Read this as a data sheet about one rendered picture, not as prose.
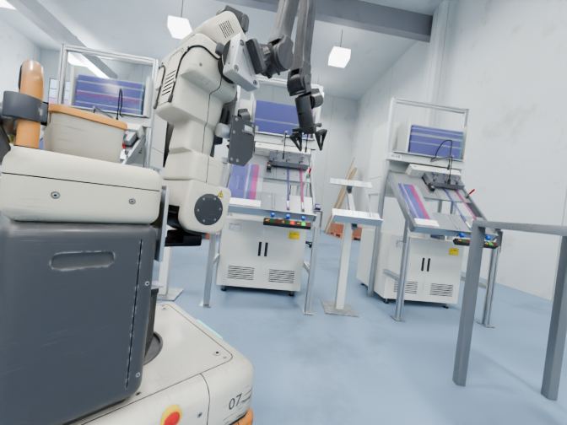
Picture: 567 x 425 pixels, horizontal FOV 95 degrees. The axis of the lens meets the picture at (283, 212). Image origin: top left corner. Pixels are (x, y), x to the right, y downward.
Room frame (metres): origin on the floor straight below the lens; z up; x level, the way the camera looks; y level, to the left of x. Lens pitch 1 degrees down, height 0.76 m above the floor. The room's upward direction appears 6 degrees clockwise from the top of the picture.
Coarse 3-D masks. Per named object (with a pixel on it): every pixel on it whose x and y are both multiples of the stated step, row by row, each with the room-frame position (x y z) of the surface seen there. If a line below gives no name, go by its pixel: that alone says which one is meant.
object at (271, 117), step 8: (256, 104) 2.28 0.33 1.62; (264, 104) 2.28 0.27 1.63; (272, 104) 2.29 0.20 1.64; (280, 104) 2.30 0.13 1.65; (256, 112) 2.28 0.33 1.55; (264, 112) 2.28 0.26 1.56; (272, 112) 2.29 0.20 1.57; (280, 112) 2.30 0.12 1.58; (288, 112) 2.30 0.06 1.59; (296, 112) 2.31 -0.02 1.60; (312, 112) 2.33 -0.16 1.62; (256, 120) 2.28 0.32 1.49; (264, 120) 2.29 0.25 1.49; (272, 120) 2.29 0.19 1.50; (280, 120) 2.30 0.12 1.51; (288, 120) 2.31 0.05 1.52; (296, 120) 2.31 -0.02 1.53; (264, 128) 2.29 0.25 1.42; (272, 128) 2.29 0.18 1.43; (280, 128) 2.30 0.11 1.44; (288, 128) 2.31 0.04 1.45; (304, 136) 2.32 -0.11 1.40
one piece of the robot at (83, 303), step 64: (0, 192) 0.42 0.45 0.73; (64, 192) 0.46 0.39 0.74; (128, 192) 0.53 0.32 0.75; (0, 256) 0.41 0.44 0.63; (64, 256) 0.47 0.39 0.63; (128, 256) 0.54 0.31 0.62; (0, 320) 0.41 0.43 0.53; (64, 320) 0.47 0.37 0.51; (128, 320) 0.55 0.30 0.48; (0, 384) 0.41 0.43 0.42; (64, 384) 0.47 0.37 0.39; (128, 384) 0.56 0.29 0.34
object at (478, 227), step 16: (480, 224) 1.21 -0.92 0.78; (496, 224) 1.11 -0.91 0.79; (512, 224) 1.03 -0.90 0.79; (528, 224) 0.95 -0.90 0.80; (544, 224) 0.89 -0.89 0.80; (480, 240) 1.23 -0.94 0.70; (480, 256) 1.23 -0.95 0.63; (560, 256) 1.23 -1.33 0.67; (560, 272) 1.22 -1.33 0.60; (464, 288) 1.27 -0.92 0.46; (560, 288) 1.21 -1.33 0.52; (464, 304) 1.25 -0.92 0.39; (560, 304) 1.20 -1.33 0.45; (464, 320) 1.24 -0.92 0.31; (560, 320) 1.20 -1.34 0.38; (464, 336) 1.23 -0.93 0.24; (560, 336) 1.20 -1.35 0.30; (464, 352) 1.23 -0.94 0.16; (560, 352) 1.20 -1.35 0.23; (464, 368) 1.23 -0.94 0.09; (544, 368) 1.24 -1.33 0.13; (560, 368) 1.20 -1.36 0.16; (464, 384) 1.23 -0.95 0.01; (544, 384) 1.23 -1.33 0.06
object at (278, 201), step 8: (264, 192) 1.98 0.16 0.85; (264, 200) 1.93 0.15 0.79; (272, 200) 1.93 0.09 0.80; (280, 200) 1.95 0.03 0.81; (296, 200) 1.98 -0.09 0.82; (304, 200) 1.99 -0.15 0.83; (272, 208) 1.88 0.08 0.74; (280, 208) 1.89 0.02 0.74; (296, 208) 1.91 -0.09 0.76; (304, 208) 1.92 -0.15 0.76; (312, 208) 1.94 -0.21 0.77
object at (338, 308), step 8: (344, 224) 2.05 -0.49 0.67; (344, 232) 2.02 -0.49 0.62; (352, 232) 2.02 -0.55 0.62; (344, 240) 2.02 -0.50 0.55; (344, 248) 2.02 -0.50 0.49; (344, 256) 2.02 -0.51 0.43; (344, 264) 2.02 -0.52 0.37; (344, 272) 2.02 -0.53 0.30; (344, 280) 2.02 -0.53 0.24; (344, 288) 2.02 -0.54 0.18; (336, 296) 2.05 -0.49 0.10; (344, 296) 2.02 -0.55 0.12; (328, 304) 2.09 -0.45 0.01; (336, 304) 2.02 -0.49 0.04; (344, 304) 2.13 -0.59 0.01; (328, 312) 1.93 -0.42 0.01; (336, 312) 1.95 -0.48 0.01; (344, 312) 1.97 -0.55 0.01; (352, 312) 1.99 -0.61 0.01
